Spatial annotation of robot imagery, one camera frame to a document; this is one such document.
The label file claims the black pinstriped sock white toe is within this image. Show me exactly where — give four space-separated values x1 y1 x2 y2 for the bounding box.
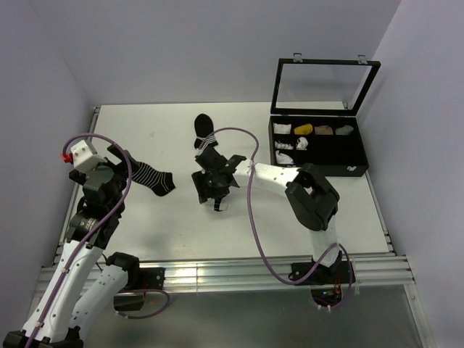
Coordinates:
213 196 228 212

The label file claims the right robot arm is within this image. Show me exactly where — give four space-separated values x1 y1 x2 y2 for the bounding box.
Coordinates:
191 147 343 283

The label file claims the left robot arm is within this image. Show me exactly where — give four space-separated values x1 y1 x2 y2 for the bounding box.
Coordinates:
2 140 141 347

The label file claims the black sock with striped cuff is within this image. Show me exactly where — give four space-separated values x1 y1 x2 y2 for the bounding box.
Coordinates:
194 114 215 149

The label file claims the white rolled sock bottom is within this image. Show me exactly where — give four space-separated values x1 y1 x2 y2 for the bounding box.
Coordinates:
275 151 294 165

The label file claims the white rolled sock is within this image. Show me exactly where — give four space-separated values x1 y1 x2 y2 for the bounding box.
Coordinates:
275 151 294 165
273 123 291 135
274 141 294 150

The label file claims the white rolled sock middle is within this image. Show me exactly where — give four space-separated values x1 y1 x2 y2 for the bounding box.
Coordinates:
274 141 294 150

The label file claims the white rolled sock top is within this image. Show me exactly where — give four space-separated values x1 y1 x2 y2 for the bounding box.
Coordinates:
273 123 291 135

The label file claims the yellow rolled sock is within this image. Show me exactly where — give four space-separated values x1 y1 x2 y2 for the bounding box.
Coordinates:
294 123 314 136

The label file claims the tan rolled sock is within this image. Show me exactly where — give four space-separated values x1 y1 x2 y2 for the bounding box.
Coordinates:
314 125 334 136

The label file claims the black compartment storage box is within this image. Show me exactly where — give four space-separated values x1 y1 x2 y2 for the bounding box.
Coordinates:
268 115 369 177

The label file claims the glass box lid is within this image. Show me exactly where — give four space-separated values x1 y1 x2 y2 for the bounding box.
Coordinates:
270 55 381 117

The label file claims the grey rolled sock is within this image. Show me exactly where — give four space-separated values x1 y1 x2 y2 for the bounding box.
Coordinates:
335 125 354 136

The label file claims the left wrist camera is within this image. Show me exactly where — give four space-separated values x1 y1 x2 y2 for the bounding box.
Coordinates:
61 140 106 173

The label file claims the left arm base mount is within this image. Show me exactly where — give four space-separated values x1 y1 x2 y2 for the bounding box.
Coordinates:
113 267 165 312

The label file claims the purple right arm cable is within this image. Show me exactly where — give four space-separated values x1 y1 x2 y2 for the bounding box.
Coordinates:
195 126 355 311

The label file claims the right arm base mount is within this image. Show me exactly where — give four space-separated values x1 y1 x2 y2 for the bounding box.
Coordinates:
301 261 356 307

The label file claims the aluminium frame rail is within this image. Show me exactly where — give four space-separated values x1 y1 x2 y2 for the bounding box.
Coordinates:
140 254 415 294

